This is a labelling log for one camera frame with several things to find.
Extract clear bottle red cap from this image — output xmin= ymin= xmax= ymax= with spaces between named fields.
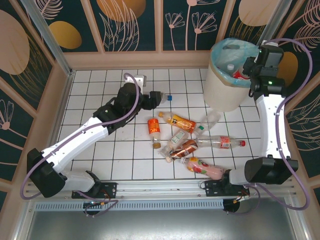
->
xmin=196 ymin=135 xmax=247 ymax=151

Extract brown coffee drink bottle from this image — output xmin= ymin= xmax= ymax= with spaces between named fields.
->
xmin=165 ymin=139 xmax=199 ymax=163

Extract small orange red wires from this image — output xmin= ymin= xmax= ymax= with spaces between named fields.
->
xmin=98 ymin=190 xmax=112 ymax=202
xmin=233 ymin=192 xmax=251 ymax=204

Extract clear bottle green cap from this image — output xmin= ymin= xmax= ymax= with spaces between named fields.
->
xmin=194 ymin=111 xmax=221 ymax=137

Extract beige round waste bin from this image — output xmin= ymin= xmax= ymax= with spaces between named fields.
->
xmin=202 ymin=37 xmax=263 ymax=113

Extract white green label bottle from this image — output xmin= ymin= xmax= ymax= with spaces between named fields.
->
xmin=159 ymin=129 xmax=190 ymax=157

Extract grey metal sheet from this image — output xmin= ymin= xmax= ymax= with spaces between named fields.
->
xmin=24 ymin=209 xmax=301 ymax=240

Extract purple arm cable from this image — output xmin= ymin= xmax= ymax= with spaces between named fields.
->
xmin=223 ymin=37 xmax=314 ymax=216
xmin=19 ymin=72 xmax=118 ymax=218

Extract slotted grey cable duct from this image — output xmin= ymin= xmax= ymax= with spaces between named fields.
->
xmin=34 ymin=201 xmax=225 ymax=211

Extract yellow orange juice bottle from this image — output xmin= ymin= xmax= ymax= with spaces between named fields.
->
xmin=158 ymin=111 xmax=198 ymax=134

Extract light blue bin liner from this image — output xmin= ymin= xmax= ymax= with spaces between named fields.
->
xmin=209 ymin=37 xmax=261 ymax=87

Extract orange NFC label bottle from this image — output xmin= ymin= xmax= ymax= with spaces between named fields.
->
xmin=146 ymin=117 xmax=162 ymax=150

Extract red label cola bottle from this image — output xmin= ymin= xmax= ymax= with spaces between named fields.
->
xmin=232 ymin=66 xmax=251 ymax=80

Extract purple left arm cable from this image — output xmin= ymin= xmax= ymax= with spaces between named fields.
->
xmin=19 ymin=72 xmax=118 ymax=218

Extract aluminium corner post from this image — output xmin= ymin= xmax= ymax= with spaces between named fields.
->
xmin=21 ymin=0 xmax=76 ymax=76
xmin=259 ymin=0 xmax=288 ymax=45

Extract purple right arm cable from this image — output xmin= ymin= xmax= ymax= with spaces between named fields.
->
xmin=223 ymin=37 xmax=314 ymax=216

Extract pink fruit drink bottle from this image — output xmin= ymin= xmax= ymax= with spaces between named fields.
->
xmin=180 ymin=156 xmax=227 ymax=181

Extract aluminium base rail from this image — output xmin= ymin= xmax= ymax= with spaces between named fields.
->
xmin=23 ymin=178 xmax=297 ymax=199

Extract clear bottle white cap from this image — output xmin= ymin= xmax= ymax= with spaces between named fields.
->
xmin=219 ymin=63 xmax=236 ymax=76

